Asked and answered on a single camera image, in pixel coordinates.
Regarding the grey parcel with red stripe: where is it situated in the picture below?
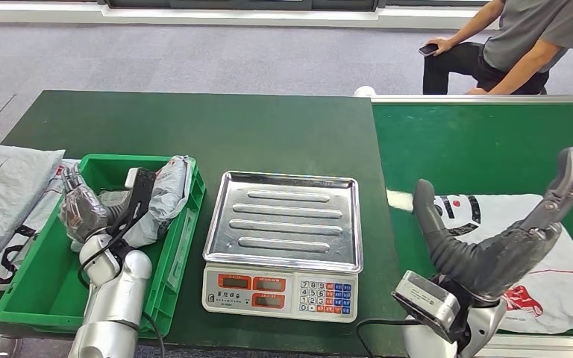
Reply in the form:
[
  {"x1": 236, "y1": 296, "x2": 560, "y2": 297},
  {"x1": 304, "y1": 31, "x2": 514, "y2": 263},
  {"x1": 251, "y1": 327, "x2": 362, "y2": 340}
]
[{"x1": 71, "y1": 155, "x2": 194, "y2": 253}]

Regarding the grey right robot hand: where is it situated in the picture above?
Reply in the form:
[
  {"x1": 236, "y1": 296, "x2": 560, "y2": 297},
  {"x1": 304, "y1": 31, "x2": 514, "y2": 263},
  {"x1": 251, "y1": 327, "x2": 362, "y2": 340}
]
[{"x1": 412, "y1": 136, "x2": 573, "y2": 302}]

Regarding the grey parcel with dark print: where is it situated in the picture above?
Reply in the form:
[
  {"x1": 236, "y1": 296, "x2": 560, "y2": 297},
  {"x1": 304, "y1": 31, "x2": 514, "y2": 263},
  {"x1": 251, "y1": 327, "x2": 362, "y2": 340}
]
[{"x1": 0, "y1": 139, "x2": 66, "y2": 286}]

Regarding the white parcel with round logo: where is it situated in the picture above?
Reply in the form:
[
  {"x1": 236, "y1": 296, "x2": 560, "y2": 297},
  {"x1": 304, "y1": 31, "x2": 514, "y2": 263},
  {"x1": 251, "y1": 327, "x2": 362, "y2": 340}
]
[{"x1": 432, "y1": 193, "x2": 573, "y2": 336}]

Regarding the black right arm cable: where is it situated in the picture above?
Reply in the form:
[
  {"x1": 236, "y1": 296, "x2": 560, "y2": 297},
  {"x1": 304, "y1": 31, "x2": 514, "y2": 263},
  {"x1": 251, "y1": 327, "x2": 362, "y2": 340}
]
[{"x1": 354, "y1": 318, "x2": 424, "y2": 358}]

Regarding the weighing scale with steel tray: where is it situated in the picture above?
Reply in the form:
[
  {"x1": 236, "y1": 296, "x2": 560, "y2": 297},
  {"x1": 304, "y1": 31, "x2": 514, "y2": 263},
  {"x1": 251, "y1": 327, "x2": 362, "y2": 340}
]
[{"x1": 201, "y1": 171, "x2": 364, "y2": 324}]

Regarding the white parcel with black letters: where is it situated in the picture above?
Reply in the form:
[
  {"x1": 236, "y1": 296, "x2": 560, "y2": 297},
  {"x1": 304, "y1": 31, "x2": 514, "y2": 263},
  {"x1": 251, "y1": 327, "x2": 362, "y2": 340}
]
[{"x1": 0, "y1": 159, "x2": 83, "y2": 292}]

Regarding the green conveyor belt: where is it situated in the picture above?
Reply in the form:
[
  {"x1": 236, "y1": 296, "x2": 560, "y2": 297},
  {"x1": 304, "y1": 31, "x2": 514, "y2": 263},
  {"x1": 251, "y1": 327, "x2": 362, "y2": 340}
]
[{"x1": 370, "y1": 93, "x2": 573, "y2": 358}]

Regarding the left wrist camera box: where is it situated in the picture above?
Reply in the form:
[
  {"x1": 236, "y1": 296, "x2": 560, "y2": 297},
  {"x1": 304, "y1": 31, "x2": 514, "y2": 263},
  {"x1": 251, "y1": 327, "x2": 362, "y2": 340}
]
[{"x1": 125, "y1": 166, "x2": 157, "y2": 233}]

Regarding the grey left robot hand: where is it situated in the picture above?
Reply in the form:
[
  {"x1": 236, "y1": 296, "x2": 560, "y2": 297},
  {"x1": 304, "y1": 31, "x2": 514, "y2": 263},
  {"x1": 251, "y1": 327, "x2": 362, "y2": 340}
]
[{"x1": 57, "y1": 163, "x2": 113, "y2": 244}]

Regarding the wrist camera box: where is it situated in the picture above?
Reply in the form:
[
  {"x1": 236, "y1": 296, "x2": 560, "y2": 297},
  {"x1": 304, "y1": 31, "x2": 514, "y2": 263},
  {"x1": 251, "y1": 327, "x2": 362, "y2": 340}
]
[
  {"x1": 391, "y1": 270, "x2": 463, "y2": 345},
  {"x1": 125, "y1": 166, "x2": 157, "y2": 233}
]

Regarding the person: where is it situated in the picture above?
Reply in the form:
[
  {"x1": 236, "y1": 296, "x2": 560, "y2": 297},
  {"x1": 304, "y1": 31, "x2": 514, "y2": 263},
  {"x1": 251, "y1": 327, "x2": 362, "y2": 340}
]
[{"x1": 422, "y1": 0, "x2": 573, "y2": 95}]

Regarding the green plastic crate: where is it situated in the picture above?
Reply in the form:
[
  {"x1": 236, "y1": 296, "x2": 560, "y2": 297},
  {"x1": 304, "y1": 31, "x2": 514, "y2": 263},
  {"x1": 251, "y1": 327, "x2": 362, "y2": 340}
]
[{"x1": 0, "y1": 153, "x2": 207, "y2": 340}]

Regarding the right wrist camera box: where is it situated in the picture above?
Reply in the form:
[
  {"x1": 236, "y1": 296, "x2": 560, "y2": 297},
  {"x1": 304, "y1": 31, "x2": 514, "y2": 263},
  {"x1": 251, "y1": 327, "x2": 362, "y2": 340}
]
[{"x1": 391, "y1": 270, "x2": 463, "y2": 345}]

